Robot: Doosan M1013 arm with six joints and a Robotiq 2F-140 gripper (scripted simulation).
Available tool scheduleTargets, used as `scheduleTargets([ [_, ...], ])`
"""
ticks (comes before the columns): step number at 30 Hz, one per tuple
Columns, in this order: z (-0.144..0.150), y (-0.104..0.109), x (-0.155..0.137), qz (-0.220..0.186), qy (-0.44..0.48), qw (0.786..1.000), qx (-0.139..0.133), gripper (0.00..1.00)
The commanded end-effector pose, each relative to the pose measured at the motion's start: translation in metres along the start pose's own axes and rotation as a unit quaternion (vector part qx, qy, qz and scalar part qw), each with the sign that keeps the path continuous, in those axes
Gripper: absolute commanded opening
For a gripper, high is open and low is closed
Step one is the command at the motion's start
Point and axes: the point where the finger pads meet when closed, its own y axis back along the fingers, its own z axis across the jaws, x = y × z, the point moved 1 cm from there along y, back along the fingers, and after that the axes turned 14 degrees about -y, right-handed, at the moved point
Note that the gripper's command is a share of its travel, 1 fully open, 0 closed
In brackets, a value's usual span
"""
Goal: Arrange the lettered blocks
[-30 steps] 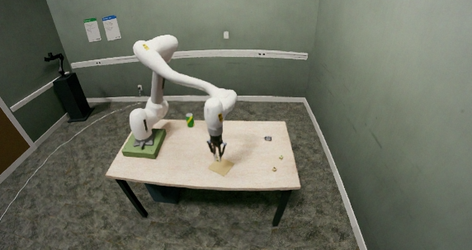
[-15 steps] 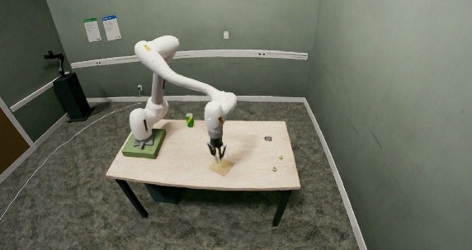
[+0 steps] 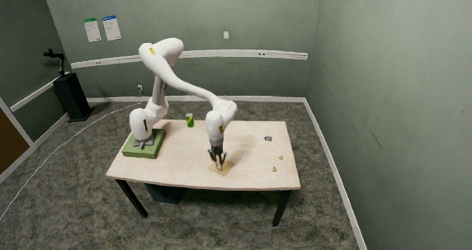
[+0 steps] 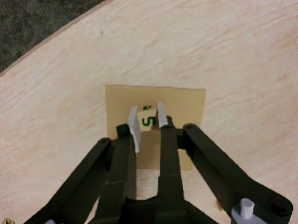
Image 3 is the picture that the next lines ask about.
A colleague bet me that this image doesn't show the beige flat mat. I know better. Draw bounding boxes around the beige flat mat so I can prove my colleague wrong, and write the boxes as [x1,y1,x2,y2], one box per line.
[208,159,234,177]

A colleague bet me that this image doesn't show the green drink can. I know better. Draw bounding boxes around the green drink can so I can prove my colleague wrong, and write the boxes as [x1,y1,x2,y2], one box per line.
[186,113,195,128]

